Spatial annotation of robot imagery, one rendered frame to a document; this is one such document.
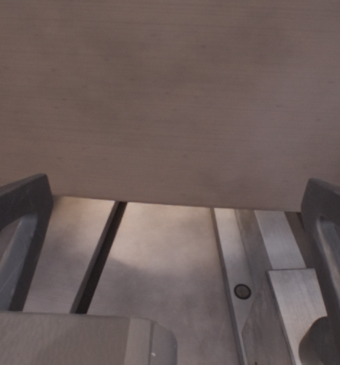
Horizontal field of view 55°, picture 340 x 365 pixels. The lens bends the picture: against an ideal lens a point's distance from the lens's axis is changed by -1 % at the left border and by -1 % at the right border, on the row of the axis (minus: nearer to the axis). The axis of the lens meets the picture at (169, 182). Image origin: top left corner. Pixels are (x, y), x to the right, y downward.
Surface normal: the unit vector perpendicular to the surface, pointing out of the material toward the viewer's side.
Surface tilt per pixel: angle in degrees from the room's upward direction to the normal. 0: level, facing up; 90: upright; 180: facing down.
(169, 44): 90
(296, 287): 0
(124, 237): 0
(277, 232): 0
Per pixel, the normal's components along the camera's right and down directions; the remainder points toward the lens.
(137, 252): 0.01, -0.74
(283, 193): -0.04, 0.67
